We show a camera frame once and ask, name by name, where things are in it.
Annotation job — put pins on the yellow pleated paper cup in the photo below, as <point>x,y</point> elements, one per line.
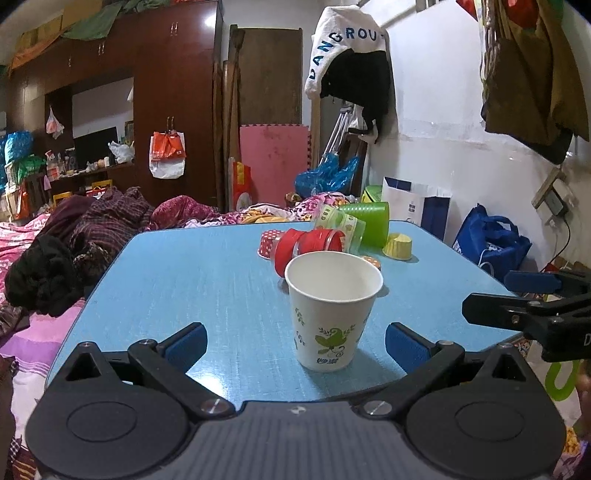
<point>398,247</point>

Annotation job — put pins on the small orange paper cup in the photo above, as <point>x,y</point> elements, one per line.
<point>372,262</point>

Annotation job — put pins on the purple plaid cloth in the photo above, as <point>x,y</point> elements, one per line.
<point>111,221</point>

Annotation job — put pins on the metal crutches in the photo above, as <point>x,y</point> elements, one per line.
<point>337,134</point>

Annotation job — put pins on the black hanging garment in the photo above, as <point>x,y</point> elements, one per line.
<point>364,78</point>

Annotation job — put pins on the black television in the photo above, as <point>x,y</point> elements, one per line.
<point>94,145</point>

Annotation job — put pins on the red dotted paper cup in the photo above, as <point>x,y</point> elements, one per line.
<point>267,244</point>

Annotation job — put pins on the dark wooden wardrobe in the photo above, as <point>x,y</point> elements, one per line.
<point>184,83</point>

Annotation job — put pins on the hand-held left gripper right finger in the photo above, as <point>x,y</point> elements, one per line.
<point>406,349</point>

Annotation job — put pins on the small white plastic bag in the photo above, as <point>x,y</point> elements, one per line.
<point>54,124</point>

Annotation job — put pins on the black cloth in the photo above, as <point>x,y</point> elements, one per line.
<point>44,277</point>

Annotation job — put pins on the white paper cup green print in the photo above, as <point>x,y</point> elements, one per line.
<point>328,323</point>

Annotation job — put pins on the blue tote bag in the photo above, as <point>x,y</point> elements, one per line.
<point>494,240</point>

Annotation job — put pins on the orange and white plastic bag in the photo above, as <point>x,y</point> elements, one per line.
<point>167,154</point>

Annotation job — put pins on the brown hanging garment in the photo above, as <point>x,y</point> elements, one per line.
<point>531,69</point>

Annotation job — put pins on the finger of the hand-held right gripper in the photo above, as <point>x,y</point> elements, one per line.
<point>494,310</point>
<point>526,281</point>

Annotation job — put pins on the white hooded sweatshirt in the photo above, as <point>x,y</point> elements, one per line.
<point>346,30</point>

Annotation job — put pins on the maroon cloth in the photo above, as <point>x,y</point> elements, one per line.
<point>184,212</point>

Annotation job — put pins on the red snack bag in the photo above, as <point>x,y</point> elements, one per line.
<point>241,184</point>

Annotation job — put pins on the pink foam mat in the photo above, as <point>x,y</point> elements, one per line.
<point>272,161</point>

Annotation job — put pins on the wall socket with charger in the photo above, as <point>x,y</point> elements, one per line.
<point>554,196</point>

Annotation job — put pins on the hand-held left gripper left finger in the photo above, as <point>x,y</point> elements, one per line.
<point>187,346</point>

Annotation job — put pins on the clear plastic cup green print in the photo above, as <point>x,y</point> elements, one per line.
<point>344,228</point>

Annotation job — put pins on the pink floral blanket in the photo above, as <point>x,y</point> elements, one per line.
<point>27,341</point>

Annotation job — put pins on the wooden board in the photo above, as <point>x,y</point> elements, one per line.
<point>270,74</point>

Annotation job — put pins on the red plastic cup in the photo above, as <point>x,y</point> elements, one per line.
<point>300,247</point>

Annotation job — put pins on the large blue plastic bag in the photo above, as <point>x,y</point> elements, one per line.
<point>16,145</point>

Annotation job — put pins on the white and blue paper bag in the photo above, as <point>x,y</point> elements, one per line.
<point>415,203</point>

